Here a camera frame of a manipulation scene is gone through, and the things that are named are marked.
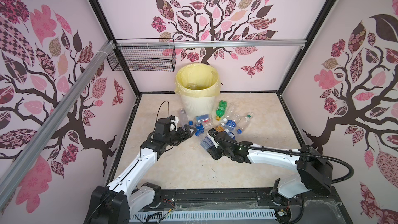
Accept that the aluminium rail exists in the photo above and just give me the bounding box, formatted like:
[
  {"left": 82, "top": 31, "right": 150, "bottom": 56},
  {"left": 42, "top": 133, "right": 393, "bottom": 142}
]
[
  {"left": 117, "top": 39, "right": 307, "bottom": 48},
  {"left": 1, "top": 40, "right": 115, "bottom": 207}
]

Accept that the aluminium rail back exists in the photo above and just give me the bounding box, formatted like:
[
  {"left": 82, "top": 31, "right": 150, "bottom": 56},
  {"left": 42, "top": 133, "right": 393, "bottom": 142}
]
[{"left": 117, "top": 39, "right": 307, "bottom": 48}]

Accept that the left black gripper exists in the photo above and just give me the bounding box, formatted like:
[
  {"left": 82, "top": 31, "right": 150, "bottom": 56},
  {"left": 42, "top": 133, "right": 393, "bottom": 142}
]
[{"left": 164, "top": 124, "right": 197, "bottom": 146}]

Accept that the clear bottle green cap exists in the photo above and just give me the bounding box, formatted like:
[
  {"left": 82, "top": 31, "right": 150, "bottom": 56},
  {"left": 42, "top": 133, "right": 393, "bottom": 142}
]
[{"left": 236, "top": 112, "right": 254, "bottom": 134}]

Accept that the green bottle near bin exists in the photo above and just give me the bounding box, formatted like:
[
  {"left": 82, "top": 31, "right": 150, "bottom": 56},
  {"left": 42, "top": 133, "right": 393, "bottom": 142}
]
[{"left": 216, "top": 100, "right": 228, "bottom": 121}]

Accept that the Pocari blue label bottle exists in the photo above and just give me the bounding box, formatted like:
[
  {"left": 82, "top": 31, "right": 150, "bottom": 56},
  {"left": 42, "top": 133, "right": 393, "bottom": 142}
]
[{"left": 222, "top": 114, "right": 240, "bottom": 131}]

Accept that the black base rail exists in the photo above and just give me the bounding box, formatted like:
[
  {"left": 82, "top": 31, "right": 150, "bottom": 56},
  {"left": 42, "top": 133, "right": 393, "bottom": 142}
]
[{"left": 83, "top": 186, "right": 353, "bottom": 224}]

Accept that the clear slim bottle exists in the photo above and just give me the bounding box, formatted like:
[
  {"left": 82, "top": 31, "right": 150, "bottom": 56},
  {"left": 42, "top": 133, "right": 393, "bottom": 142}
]
[{"left": 178, "top": 108, "right": 189, "bottom": 128}]

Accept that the black corrugated cable conduit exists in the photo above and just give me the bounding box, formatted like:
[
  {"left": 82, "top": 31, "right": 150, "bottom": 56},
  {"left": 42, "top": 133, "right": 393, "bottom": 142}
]
[{"left": 209, "top": 129, "right": 355, "bottom": 185}]

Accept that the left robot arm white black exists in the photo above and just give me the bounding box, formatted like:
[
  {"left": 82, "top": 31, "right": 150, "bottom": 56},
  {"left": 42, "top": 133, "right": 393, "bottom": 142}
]
[{"left": 84, "top": 115, "right": 197, "bottom": 224}]

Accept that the soda water labelled bottle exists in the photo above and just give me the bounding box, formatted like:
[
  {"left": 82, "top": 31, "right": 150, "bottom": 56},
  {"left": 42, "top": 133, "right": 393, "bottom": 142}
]
[{"left": 200, "top": 136, "right": 215, "bottom": 151}]

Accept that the white slotted cable duct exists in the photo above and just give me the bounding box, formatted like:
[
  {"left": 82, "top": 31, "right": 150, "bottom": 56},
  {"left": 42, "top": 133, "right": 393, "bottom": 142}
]
[{"left": 129, "top": 209, "right": 276, "bottom": 224}]

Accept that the white ribbed trash bin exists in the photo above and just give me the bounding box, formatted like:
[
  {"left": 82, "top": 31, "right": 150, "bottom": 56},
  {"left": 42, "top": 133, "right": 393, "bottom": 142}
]
[{"left": 180, "top": 95, "right": 216, "bottom": 117}]

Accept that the black wire mesh basket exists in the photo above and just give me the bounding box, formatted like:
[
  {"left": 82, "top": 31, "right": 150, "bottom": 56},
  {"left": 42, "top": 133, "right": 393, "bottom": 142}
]
[{"left": 107, "top": 37, "right": 177, "bottom": 72}]

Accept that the yellow plastic bin liner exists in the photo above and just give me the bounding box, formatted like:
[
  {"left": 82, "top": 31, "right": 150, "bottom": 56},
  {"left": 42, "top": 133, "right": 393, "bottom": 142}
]
[{"left": 174, "top": 63, "right": 221, "bottom": 98}]

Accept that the clear bottle blue label white cap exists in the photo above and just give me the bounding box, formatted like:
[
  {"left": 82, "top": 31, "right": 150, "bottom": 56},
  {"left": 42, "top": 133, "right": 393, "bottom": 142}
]
[{"left": 195, "top": 123, "right": 204, "bottom": 137}]

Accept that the aluminium rail left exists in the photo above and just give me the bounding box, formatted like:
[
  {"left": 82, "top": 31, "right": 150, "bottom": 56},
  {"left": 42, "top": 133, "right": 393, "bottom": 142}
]
[{"left": 1, "top": 40, "right": 115, "bottom": 207}]

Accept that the red yellow label bottle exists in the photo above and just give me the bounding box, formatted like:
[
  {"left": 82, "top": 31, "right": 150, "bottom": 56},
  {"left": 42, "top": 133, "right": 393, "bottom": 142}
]
[{"left": 215, "top": 122, "right": 225, "bottom": 133}]

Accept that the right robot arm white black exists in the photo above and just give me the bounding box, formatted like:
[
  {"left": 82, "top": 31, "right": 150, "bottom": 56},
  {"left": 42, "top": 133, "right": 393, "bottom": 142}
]
[{"left": 201, "top": 129, "right": 333, "bottom": 205}]

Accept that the clear unlabelled crumpled bottle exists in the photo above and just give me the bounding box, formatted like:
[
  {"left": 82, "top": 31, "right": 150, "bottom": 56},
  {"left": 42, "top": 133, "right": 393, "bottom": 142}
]
[{"left": 223, "top": 104, "right": 236, "bottom": 119}]

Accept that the bottle blue red label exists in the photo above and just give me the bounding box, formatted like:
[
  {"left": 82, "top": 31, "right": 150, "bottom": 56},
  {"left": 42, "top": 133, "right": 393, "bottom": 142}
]
[{"left": 194, "top": 114, "right": 213, "bottom": 124}]

